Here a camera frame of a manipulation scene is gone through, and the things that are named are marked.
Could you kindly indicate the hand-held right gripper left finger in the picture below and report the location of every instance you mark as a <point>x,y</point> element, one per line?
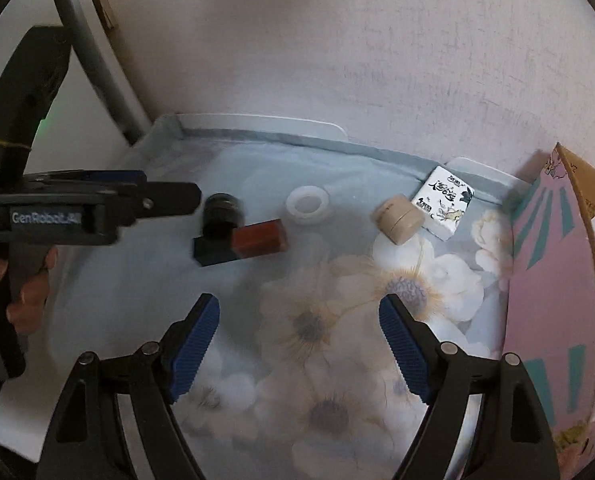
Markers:
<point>195,345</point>

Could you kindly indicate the pink printed cardboard box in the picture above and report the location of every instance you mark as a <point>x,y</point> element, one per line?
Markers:
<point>547,285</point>

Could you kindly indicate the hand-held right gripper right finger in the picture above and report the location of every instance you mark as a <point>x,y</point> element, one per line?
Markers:
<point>402,345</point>

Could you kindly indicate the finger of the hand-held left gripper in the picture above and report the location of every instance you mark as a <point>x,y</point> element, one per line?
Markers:
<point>172,197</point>
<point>112,176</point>

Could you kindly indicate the beige round jar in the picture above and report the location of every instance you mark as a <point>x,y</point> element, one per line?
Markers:
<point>397,220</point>

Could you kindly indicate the white tape roll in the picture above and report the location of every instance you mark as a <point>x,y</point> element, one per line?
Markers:
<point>297,210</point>

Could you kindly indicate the person's left hand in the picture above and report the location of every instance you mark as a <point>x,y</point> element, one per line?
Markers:
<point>29,300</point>

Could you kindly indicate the floral blue cloth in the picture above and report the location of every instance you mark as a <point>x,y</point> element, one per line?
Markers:
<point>302,285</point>

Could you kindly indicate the white curved frame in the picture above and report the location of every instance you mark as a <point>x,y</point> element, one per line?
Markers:
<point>92,45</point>

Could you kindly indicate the black bottle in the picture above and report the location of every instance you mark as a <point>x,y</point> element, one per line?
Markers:
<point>220,212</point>

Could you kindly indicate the white printed tissue pack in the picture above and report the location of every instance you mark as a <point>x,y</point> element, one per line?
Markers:
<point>445,202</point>

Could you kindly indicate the small red-brown box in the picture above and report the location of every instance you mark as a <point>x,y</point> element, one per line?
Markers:
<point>260,237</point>

